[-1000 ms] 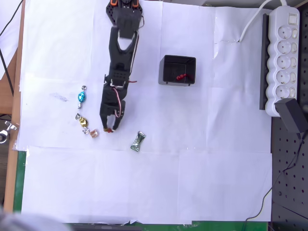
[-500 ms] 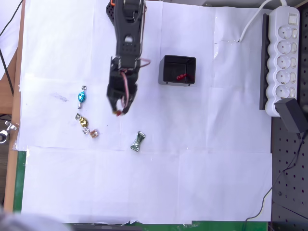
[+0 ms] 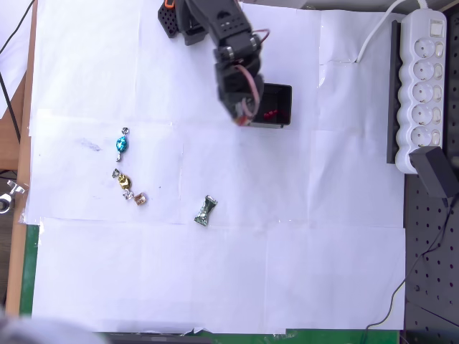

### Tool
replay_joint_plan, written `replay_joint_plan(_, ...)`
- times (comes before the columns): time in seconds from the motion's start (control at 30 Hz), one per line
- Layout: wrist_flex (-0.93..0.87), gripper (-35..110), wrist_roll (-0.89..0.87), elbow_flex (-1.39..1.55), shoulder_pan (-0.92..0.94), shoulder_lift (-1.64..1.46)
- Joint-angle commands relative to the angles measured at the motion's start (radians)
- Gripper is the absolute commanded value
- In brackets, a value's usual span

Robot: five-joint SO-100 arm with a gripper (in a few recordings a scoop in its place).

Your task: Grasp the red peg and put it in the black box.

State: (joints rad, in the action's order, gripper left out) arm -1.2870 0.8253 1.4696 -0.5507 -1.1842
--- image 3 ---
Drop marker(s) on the red candy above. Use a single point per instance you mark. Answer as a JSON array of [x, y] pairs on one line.
[[271, 115]]

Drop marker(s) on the black robot base orange part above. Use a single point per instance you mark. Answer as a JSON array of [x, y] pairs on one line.
[[168, 19]]

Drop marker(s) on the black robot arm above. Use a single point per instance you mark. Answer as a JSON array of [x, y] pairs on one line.
[[226, 25]]

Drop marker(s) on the black box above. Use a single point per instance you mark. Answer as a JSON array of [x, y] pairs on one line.
[[285, 104]]

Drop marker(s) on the green wrapped candy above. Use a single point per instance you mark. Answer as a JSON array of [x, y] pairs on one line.
[[206, 211]]

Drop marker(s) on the blue wrapped candy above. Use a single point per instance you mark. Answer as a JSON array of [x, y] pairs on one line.
[[121, 144]]

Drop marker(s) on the brown caramel candy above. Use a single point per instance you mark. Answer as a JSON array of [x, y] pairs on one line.
[[140, 199]]

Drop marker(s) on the gold wrapped candy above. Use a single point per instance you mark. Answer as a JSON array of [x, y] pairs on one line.
[[124, 182]]

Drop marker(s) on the white paper sheets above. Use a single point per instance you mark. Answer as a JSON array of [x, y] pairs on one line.
[[215, 272]]

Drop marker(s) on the white power strip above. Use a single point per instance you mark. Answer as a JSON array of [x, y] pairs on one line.
[[423, 89]]

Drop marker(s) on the black power adapter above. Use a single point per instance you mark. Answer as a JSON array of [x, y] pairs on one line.
[[435, 172]]

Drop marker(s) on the metal clamp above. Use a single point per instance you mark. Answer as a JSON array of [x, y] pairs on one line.
[[12, 195]]

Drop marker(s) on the black pegboard panel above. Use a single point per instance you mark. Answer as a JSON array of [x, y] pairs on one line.
[[434, 268]]

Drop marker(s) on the blurry gray object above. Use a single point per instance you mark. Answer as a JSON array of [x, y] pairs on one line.
[[39, 328]]

